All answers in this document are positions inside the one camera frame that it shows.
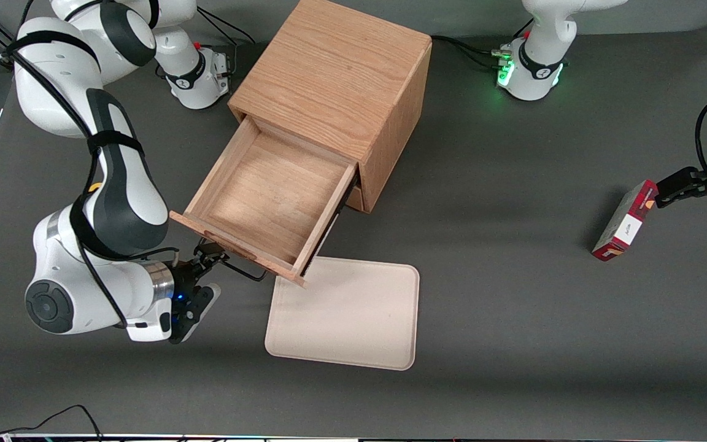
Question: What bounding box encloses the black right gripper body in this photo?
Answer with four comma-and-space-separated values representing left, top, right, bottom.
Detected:
172, 258, 210, 308

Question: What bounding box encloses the thin black drawer handle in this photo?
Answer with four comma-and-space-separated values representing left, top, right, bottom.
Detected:
203, 230, 268, 283

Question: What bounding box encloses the red and white carton box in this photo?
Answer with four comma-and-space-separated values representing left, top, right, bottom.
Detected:
592, 179, 659, 262

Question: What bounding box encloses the open-top wooden drawer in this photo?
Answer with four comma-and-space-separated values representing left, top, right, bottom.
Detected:
169, 117, 360, 288

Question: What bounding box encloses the oak wooden drawer cabinet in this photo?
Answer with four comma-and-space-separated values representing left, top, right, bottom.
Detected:
228, 0, 433, 214

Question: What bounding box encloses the cream rectangular tray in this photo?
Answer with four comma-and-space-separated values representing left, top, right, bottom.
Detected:
265, 254, 420, 371

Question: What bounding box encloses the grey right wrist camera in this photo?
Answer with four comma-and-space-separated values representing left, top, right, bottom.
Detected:
168, 284, 222, 344

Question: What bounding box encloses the black cable at table edge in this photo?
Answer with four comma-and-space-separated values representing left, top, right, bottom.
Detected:
0, 405, 104, 442

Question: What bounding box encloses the black cable behind right base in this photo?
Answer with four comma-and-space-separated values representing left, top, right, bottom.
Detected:
197, 6, 256, 45

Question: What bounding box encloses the black base power cable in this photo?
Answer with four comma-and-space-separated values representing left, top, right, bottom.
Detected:
432, 34, 504, 60
452, 43, 508, 70

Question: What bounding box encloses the black cable along right arm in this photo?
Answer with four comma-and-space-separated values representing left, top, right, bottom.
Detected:
7, 34, 179, 329

